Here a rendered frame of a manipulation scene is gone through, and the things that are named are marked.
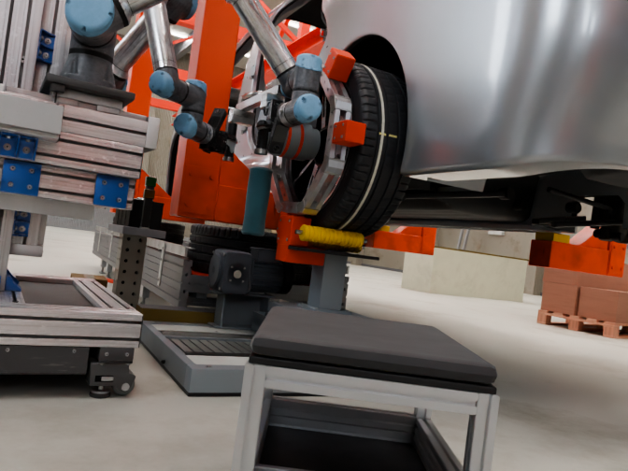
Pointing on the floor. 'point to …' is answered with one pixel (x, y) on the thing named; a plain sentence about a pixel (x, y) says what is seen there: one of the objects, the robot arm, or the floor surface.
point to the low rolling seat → (317, 446)
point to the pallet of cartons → (586, 301)
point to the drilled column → (129, 267)
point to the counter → (465, 274)
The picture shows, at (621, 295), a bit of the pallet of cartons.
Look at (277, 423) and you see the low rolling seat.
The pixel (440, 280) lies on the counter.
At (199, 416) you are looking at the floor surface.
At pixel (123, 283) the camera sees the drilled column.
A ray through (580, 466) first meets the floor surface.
